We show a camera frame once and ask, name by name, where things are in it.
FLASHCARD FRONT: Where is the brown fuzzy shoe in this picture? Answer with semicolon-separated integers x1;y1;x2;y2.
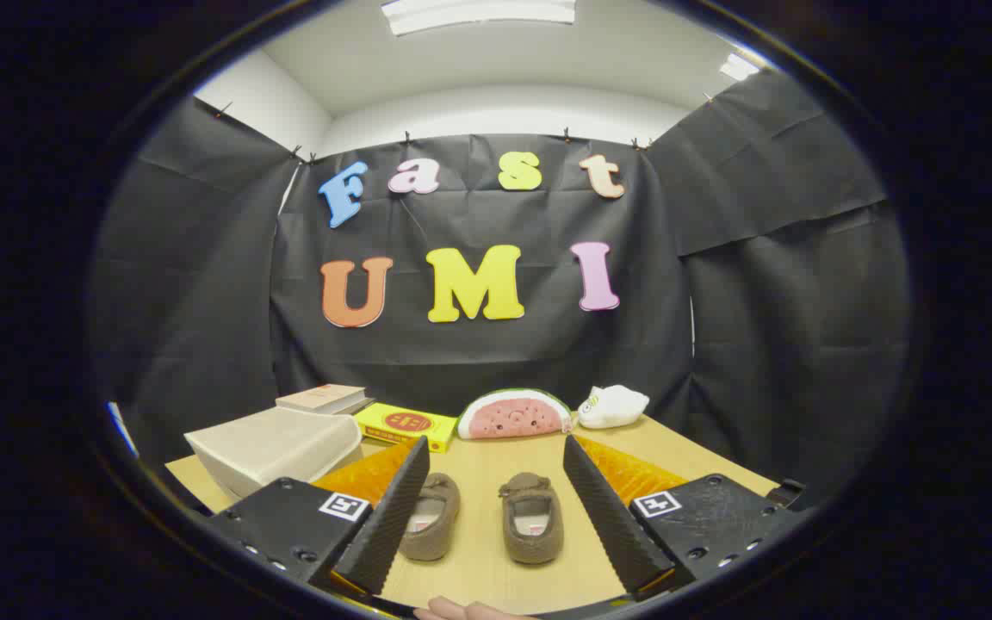
399;472;462;562
499;472;565;566

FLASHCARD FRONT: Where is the beige book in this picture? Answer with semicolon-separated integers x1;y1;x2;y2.
276;384;368;414

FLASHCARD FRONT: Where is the small ceiling light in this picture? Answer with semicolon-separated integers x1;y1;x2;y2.
718;52;762;83

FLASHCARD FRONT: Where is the yellow book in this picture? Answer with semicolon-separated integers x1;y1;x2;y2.
353;402;459;454

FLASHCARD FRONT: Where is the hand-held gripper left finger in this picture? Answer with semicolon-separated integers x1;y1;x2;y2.
203;435;432;599

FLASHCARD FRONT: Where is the black backdrop cloth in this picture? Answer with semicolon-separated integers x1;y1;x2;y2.
87;69;910;509

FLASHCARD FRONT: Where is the white plush toy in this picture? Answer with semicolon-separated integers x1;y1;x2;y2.
577;384;650;430

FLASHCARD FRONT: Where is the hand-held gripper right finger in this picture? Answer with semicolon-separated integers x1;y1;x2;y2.
562;433;807;595

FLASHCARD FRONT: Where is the watermelon slice plush toy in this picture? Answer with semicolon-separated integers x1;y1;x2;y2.
456;388;574;441

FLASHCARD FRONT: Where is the beige fabric storage box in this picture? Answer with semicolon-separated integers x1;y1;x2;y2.
184;406;363;500

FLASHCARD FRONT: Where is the long ceiling light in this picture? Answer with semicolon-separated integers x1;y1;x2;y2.
380;0;577;37

